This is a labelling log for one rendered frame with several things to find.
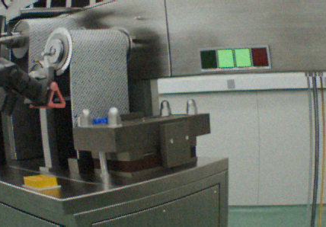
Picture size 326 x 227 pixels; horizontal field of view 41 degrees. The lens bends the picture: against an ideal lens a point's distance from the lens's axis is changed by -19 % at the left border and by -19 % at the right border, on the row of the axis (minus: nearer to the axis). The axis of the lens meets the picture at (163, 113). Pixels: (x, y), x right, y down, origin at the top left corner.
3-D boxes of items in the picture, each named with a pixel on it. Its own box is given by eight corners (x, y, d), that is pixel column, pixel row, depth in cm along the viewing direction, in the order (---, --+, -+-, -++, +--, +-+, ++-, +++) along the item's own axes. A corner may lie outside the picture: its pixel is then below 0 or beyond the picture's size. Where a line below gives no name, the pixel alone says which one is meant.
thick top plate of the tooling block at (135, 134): (74, 149, 131) (71, 126, 131) (167, 133, 163) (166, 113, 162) (116, 152, 121) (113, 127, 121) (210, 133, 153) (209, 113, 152)
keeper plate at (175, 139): (161, 167, 135) (158, 124, 134) (184, 161, 142) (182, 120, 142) (169, 167, 133) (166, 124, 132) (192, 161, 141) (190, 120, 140)
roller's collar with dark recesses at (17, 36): (4, 50, 152) (5, 33, 152) (16, 49, 157) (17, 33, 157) (12, 47, 148) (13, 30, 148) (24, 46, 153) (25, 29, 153)
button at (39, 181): (24, 186, 112) (23, 177, 112) (43, 183, 118) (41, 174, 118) (38, 190, 108) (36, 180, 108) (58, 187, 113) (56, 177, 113)
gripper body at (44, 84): (46, 104, 121) (27, 93, 116) (27, 106, 127) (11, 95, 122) (52, 81, 123) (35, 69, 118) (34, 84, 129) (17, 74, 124)
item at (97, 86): (73, 129, 137) (70, 62, 136) (129, 121, 155) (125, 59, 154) (74, 129, 137) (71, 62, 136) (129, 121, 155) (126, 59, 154)
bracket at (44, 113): (39, 171, 139) (30, 69, 137) (52, 168, 144) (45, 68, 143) (47, 172, 136) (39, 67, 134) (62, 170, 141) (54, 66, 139)
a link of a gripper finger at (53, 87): (66, 117, 126) (43, 103, 120) (51, 117, 131) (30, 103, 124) (73, 93, 129) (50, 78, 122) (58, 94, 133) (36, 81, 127)
